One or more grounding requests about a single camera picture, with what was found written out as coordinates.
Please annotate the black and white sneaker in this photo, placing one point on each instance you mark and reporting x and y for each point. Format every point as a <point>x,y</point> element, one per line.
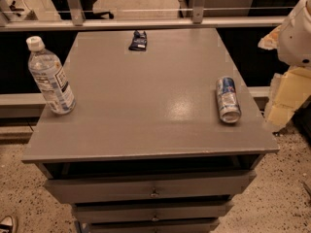
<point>8,224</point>

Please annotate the blue rxbar blueberry wrapper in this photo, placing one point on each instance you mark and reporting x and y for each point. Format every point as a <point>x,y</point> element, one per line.
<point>139,41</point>

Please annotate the bottom grey drawer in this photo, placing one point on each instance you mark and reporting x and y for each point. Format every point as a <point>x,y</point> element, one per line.
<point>192,225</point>

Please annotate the top grey drawer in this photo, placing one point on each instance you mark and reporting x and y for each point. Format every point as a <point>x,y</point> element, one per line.
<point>150,187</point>

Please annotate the clear plastic water bottle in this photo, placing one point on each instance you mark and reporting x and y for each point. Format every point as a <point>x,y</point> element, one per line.
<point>49,75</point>

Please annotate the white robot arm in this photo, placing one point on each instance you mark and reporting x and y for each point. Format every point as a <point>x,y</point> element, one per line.
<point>292,40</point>

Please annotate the middle grey drawer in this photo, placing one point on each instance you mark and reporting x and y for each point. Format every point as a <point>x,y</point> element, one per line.
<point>154,210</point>

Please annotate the grey drawer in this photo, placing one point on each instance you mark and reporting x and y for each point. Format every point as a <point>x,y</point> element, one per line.
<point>154,210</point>
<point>192,225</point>
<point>150,187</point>

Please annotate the grey drawer cabinet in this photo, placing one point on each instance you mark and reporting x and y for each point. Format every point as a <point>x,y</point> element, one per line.
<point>148,113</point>

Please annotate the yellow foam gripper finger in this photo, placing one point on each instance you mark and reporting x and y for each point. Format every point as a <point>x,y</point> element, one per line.
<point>287,93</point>
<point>270,41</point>

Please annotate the metal railing frame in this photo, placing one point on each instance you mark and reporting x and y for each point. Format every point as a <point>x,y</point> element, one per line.
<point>42,15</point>

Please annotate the redbull can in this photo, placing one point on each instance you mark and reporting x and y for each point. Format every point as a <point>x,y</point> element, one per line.
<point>228,106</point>

